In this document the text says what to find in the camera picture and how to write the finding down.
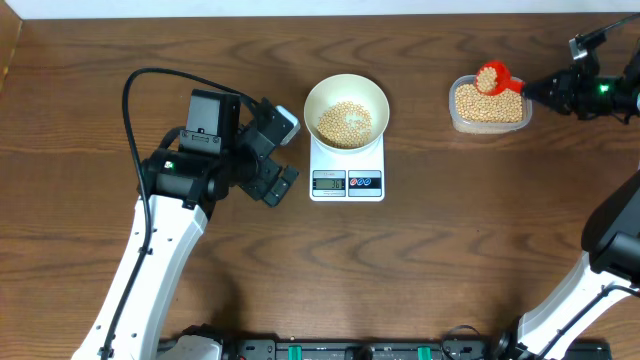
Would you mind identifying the red plastic measuring scoop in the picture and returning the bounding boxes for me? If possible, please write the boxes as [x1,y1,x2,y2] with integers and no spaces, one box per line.
[474,61,524,96]

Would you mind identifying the white digital kitchen scale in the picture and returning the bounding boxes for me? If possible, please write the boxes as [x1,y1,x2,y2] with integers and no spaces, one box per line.
[309,136,386,202]

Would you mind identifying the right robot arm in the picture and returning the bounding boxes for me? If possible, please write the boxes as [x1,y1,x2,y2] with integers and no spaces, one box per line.
[492,50,639,359]

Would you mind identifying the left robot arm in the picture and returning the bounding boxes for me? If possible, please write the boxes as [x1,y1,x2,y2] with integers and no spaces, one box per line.
[73,89,300,359]

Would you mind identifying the soybeans in bowl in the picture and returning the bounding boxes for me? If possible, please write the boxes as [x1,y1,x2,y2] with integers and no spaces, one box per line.
[317,101,373,149]

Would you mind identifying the white round bowl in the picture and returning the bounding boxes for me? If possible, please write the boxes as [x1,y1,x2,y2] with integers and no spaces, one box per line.
[304,74,390,148]

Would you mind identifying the soybeans pile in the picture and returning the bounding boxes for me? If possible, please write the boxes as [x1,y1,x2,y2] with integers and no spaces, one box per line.
[454,84,523,123]

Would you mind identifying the clear plastic container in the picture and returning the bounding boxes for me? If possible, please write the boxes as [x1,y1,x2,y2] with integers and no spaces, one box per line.
[449,75,533,134]

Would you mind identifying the cardboard panel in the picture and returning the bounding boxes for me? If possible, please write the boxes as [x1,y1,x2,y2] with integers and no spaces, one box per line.
[0,0,23,88]

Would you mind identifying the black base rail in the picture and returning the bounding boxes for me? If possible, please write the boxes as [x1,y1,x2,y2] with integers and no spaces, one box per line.
[154,337,614,360]

